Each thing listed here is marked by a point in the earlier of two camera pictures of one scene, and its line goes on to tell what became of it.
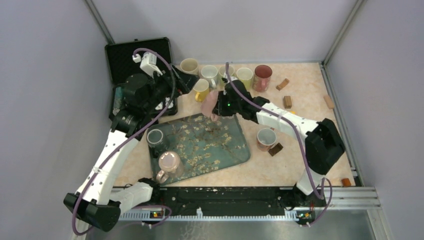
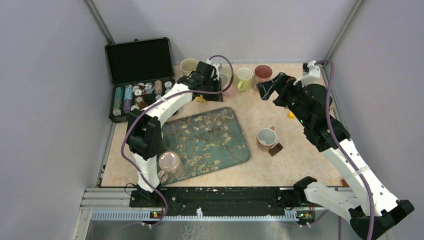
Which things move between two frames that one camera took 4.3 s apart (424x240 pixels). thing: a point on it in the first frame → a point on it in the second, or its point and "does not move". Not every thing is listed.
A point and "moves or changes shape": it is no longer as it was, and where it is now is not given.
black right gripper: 219,109 → 279,82
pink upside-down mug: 208,105 moves or changes shape
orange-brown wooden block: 346,182 does not move
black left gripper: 185,82 → 216,97
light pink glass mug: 170,164 does not move
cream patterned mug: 189,65 does not move
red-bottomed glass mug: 261,80 does not move
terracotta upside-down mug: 265,139 does not move
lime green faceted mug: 245,75 does not move
